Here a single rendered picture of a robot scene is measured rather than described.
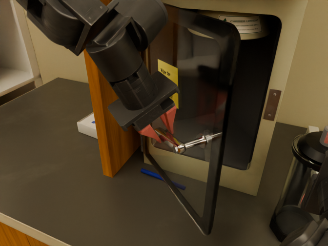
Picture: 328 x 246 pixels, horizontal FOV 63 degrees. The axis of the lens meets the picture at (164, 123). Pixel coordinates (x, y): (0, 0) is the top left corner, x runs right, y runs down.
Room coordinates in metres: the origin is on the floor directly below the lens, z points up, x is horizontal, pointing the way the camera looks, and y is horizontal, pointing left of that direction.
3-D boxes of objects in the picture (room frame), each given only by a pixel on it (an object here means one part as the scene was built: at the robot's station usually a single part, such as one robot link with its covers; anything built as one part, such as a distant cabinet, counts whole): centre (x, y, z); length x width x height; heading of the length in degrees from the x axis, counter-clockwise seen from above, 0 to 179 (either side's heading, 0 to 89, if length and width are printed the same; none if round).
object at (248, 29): (0.62, -0.15, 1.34); 0.18 x 0.18 x 0.05
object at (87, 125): (0.78, 0.20, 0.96); 0.16 x 0.12 x 0.04; 60
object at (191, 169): (0.46, -0.02, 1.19); 0.30 x 0.01 x 0.40; 28
